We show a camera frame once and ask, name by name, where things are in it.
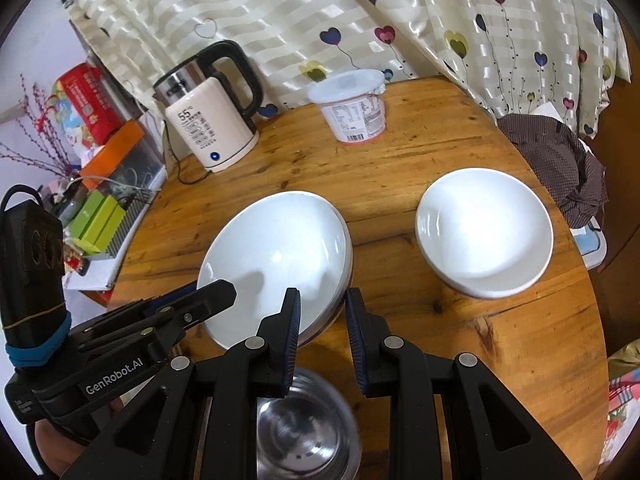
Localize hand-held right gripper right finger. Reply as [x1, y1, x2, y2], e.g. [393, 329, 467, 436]
[346, 287, 583, 480]

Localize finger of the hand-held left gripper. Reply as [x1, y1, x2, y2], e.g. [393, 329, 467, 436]
[107, 281, 200, 318]
[70, 281, 237, 361]

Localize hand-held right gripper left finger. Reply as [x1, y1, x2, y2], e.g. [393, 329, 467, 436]
[62, 287, 302, 480]

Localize white bowl with blue band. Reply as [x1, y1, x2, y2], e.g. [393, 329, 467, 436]
[196, 191, 354, 350]
[414, 168, 555, 299]

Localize stainless steel bowl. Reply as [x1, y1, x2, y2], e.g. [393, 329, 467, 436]
[255, 366, 362, 480]

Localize person's left hand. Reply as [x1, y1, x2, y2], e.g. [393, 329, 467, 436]
[35, 405, 121, 476]

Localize lime green box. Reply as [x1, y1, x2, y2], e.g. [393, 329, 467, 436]
[82, 200, 127, 257]

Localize chevron patterned box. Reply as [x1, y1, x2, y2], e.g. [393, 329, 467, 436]
[85, 187, 153, 261]

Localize purple bud branches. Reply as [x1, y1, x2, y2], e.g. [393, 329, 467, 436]
[0, 72, 76, 181]

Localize clear storage box orange lid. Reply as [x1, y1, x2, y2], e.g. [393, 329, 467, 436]
[79, 120, 168, 206]

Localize colourful cartoon printed bag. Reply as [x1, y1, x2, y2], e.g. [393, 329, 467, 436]
[45, 95, 108, 166]

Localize cream electric kettle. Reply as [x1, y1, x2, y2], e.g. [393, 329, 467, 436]
[152, 40, 265, 173]

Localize red canister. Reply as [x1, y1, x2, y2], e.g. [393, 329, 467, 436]
[56, 62, 126, 146]

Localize white plastic tub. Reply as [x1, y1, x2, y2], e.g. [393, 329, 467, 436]
[307, 70, 387, 145]

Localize blue and white container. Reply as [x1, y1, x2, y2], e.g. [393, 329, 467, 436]
[570, 220, 608, 271]

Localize brown checked cloth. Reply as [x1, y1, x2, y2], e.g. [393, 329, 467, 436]
[497, 112, 608, 228]

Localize colourful plaid cloth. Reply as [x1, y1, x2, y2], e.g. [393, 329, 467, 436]
[605, 340, 640, 456]

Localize wooden cabinet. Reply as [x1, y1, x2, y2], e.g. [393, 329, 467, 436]
[585, 77, 640, 351]

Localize cream curtain with heart print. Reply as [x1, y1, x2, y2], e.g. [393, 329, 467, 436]
[57, 0, 631, 141]

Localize black kettle cable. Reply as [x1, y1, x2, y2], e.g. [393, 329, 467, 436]
[162, 130, 213, 186]

